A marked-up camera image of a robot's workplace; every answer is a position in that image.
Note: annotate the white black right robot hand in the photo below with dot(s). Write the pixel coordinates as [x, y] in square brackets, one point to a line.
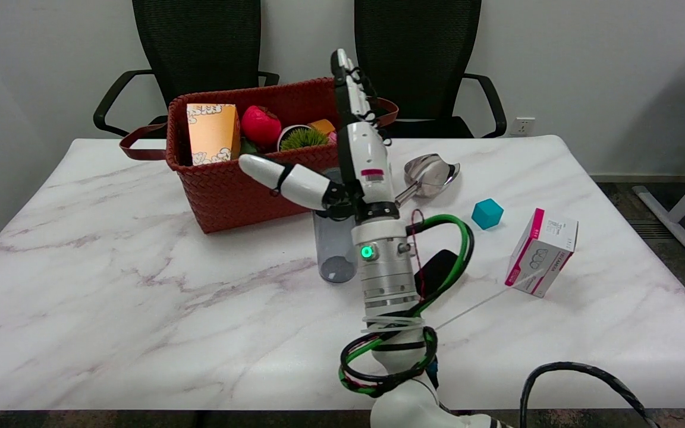
[366, 160]

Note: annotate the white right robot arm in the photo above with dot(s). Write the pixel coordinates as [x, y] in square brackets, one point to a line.
[387, 279]

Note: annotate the black transparent water bottle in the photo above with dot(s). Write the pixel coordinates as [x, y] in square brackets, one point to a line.
[333, 249]

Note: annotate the small orange block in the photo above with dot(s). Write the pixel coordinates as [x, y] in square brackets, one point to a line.
[323, 126]

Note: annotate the metal scoop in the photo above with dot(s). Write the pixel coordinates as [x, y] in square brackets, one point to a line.
[431, 172]

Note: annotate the green plant in white pot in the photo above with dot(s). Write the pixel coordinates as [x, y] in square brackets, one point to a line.
[302, 139]

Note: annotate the red toy fruit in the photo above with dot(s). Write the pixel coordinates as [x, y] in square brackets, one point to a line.
[261, 126]

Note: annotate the dark green toy fruit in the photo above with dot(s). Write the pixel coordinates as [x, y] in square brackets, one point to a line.
[247, 148]

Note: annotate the black mesh office chair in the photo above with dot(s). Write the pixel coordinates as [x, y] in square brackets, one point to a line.
[417, 47]
[200, 41]

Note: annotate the black white board eraser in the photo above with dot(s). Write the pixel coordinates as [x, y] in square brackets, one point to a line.
[437, 267]

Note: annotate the teal cube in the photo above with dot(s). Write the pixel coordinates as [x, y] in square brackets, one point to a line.
[487, 214]

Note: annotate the red woven basket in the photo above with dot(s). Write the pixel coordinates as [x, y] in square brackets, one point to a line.
[229, 184]

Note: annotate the orange popcorn box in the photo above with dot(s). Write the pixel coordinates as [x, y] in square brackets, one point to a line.
[211, 134]

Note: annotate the pink white carton box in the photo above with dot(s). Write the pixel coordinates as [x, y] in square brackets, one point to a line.
[541, 255]

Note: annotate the white wall socket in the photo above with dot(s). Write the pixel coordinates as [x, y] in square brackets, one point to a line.
[522, 126]

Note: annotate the white desk frame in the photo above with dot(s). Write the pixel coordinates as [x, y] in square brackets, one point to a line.
[675, 235]

